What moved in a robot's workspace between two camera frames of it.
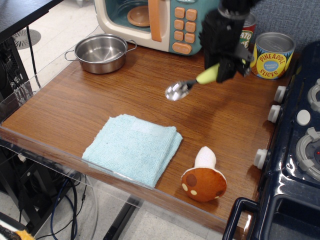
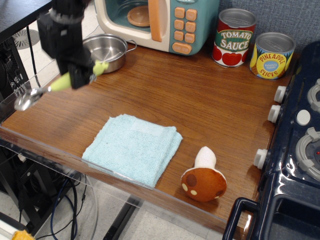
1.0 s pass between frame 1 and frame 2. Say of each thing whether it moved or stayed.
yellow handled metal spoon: moved
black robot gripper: moved
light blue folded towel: stayed
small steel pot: stayed
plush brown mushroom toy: stayed
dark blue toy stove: stayed
